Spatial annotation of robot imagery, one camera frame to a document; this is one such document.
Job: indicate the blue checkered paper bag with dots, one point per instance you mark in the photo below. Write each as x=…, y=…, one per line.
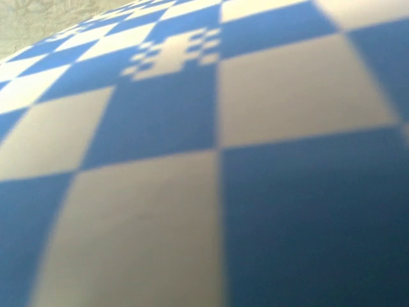
x=209, y=153

